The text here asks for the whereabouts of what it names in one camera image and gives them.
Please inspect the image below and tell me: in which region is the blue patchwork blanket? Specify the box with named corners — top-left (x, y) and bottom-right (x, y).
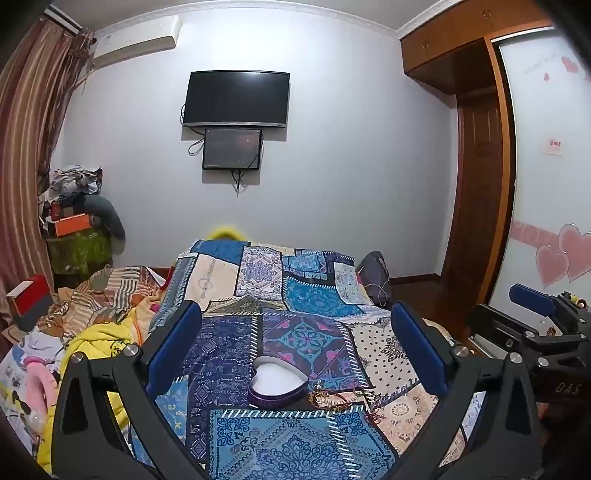
top-left (124, 239), bottom-right (485, 480)

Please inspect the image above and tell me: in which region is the wooden overhead cabinet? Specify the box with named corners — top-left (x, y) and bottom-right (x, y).
top-left (399, 4), bottom-right (555, 95)

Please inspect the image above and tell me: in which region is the dark bag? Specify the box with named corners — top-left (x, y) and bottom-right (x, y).
top-left (358, 251), bottom-right (392, 306)

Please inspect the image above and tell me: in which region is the brown beaded bracelet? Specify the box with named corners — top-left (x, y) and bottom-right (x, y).
top-left (308, 387), bottom-right (357, 412)

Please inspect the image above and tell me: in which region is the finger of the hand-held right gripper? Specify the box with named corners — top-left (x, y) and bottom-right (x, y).
top-left (465, 304), bottom-right (555, 365)
top-left (509, 284), bottom-right (566, 324)

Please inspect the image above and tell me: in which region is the orange striped bedding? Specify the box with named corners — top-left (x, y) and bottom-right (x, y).
top-left (46, 265), bottom-right (174, 344)

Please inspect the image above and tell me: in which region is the white cartoon bed sheet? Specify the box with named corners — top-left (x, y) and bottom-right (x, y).
top-left (0, 323), bottom-right (70, 462)

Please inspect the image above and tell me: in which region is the red box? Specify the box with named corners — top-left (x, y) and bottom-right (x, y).
top-left (7, 274), bottom-right (52, 330)

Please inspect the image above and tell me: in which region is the purple heart-shaped box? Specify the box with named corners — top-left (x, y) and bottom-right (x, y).
top-left (248, 355), bottom-right (309, 409)

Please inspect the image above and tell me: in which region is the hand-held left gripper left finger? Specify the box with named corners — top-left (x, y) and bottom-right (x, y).
top-left (50, 300), bottom-right (204, 480)

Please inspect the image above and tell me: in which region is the grey pillow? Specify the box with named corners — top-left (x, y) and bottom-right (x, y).
top-left (85, 196), bottom-right (126, 244)

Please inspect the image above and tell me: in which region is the red cord bracelet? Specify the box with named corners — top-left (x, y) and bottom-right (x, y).
top-left (362, 401), bottom-right (391, 428)

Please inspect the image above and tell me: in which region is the pile of clothes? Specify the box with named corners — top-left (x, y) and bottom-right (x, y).
top-left (39, 164), bottom-right (105, 210)

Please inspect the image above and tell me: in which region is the orange box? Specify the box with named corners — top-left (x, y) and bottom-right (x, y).
top-left (51, 213), bottom-right (90, 237)

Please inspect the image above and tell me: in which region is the white air conditioner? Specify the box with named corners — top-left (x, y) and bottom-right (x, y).
top-left (92, 16), bottom-right (180, 70)

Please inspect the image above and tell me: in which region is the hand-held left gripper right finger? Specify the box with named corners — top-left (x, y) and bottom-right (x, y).
top-left (390, 302), bottom-right (543, 480)

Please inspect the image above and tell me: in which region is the pink plush toy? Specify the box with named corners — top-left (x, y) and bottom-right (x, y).
top-left (25, 355), bottom-right (62, 416)

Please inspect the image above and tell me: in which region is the yellow fleece blanket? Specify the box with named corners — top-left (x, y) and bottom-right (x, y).
top-left (34, 305), bottom-right (153, 476)

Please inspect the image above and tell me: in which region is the black wall television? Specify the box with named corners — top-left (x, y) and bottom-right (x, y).
top-left (182, 70), bottom-right (291, 129)

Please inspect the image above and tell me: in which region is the small black wall monitor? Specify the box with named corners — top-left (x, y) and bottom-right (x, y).
top-left (202, 128), bottom-right (263, 171)

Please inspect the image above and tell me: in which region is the yellow cushion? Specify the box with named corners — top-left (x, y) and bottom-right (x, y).
top-left (205, 225), bottom-right (245, 241)

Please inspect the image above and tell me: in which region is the white heart-print wardrobe door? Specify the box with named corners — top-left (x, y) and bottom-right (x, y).
top-left (482, 23), bottom-right (591, 305)

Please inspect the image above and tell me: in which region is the brown wooden door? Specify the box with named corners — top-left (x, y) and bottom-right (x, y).
top-left (455, 90), bottom-right (509, 298)

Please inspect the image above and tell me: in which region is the brown striped curtain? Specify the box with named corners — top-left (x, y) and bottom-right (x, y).
top-left (0, 14), bottom-right (95, 333)

